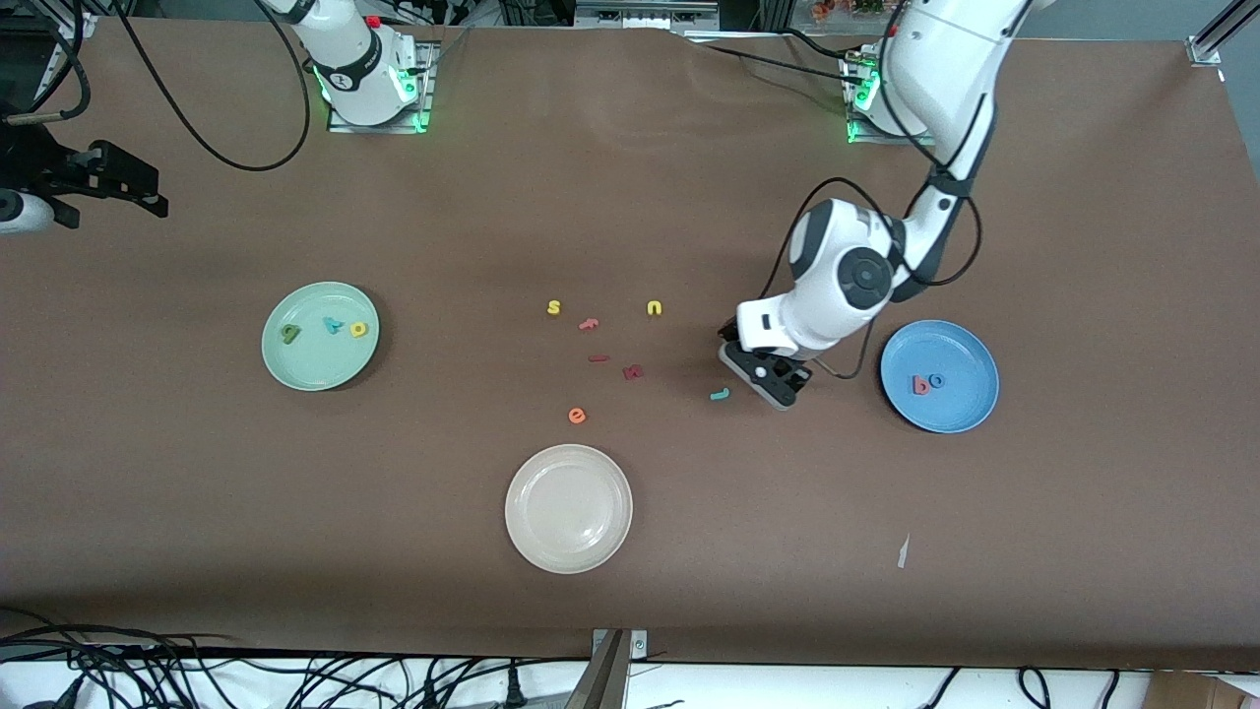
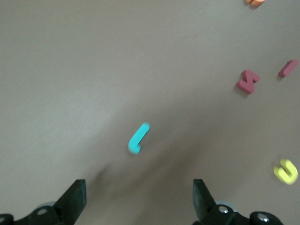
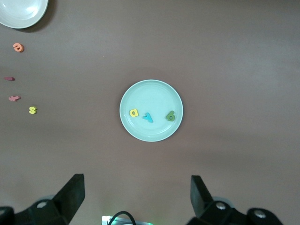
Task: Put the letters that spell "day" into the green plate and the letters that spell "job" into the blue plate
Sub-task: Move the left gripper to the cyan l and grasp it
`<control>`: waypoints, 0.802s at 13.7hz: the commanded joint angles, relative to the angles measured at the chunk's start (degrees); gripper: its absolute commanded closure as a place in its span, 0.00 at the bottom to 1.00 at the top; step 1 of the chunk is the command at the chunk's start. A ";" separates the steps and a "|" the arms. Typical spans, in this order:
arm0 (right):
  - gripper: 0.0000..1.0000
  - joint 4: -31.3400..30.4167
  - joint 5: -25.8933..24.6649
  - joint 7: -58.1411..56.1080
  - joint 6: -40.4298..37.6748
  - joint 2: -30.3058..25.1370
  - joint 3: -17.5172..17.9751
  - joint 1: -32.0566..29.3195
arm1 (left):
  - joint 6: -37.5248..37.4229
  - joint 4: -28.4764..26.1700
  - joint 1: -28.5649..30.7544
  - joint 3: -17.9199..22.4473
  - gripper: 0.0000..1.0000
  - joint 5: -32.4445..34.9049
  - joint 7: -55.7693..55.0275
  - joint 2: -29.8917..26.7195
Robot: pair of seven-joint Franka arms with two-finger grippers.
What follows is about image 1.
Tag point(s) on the orange flower decoration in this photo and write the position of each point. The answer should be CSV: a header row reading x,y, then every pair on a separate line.
x,y
847,8

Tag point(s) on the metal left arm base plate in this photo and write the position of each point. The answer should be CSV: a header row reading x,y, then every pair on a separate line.
x,y
858,133

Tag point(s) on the silver metal bracket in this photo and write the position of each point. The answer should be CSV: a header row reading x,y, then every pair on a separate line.
x,y
638,645

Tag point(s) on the green letter p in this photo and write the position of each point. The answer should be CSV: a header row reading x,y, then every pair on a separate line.
x,y
290,333

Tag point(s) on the beige plate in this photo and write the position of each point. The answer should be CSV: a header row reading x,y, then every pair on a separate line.
x,y
569,509

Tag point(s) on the brown cardboard box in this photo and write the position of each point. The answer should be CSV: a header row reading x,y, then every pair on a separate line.
x,y
1201,694

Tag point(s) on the grey metal box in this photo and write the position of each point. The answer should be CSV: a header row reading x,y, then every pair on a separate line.
x,y
645,12

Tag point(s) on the blue plate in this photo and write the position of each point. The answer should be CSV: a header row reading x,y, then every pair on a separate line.
x,y
960,404

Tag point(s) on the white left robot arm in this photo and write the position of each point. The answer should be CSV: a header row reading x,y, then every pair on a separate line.
x,y
945,59

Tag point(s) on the grey brown beam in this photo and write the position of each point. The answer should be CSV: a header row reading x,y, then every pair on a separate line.
x,y
602,684

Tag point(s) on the dark red letter k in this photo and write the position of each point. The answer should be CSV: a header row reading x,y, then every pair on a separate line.
x,y
633,372

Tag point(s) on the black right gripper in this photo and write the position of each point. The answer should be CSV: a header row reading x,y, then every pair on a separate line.
x,y
37,163

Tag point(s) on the white paper scrap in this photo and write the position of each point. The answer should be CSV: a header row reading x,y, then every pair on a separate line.
x,y
903,553

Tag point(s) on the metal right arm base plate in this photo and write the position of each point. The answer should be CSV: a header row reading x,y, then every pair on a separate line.
x,y
379,126

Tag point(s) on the green plate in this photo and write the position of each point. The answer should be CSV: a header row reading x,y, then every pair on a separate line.
x,y
320,364

